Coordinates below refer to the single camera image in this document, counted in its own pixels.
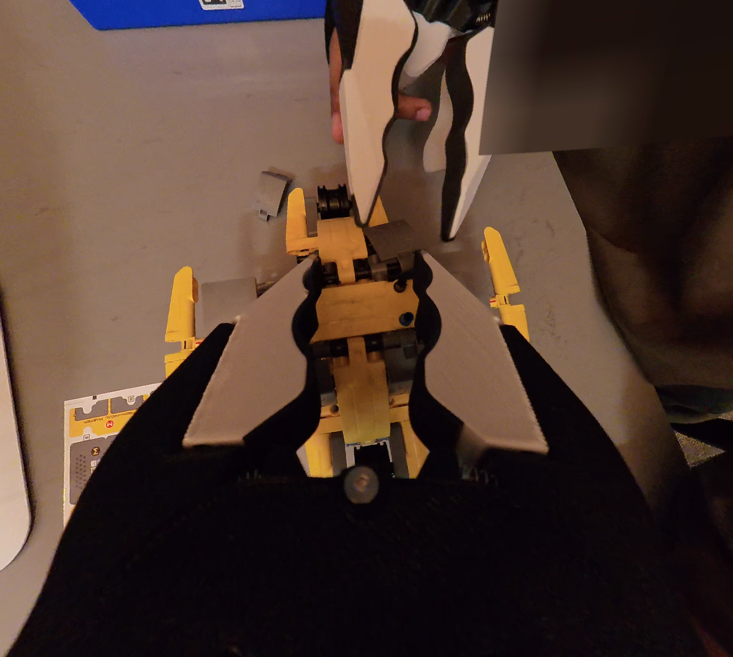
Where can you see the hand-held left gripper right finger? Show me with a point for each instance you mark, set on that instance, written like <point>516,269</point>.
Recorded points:
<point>481,382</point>

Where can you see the yellow grey sticker sheet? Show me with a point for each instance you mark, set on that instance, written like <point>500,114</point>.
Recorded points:
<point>103,439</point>

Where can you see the white book stand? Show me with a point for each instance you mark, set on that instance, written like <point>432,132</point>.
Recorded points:
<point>11,439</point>

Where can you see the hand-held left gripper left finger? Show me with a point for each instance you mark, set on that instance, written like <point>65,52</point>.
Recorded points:
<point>252,382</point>

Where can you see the person's brown clothing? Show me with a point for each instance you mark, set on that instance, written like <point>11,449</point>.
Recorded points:
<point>658,267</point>

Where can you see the small grey curved panel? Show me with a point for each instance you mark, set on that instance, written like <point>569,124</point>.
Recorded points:
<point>392,241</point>
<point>272,196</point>

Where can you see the yellow black toy tracked vehicle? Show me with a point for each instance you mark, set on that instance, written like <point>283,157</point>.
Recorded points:
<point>361,307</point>

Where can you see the person's right hand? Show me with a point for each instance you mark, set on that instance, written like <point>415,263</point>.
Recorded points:
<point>415,107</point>

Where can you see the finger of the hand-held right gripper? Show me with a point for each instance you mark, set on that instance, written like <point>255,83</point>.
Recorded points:
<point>366,95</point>
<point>469,181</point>

